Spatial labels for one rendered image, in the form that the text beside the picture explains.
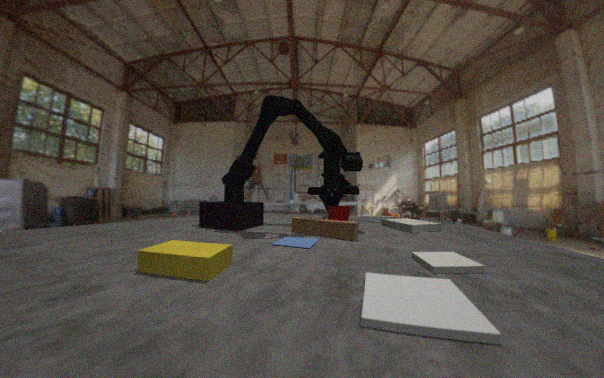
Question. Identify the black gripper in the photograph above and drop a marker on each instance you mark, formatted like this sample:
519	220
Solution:
331	182

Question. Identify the white flat slab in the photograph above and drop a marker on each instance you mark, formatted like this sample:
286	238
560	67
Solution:
423	306

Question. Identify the white rectangular block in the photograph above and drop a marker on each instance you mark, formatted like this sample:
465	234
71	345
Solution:
412	225

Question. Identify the tan flat bar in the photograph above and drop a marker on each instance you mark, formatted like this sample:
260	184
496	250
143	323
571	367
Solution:
329	228

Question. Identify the yellow flat block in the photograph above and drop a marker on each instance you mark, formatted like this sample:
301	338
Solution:
185	259

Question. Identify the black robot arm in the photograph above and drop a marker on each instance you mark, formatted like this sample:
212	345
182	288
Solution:
272	107

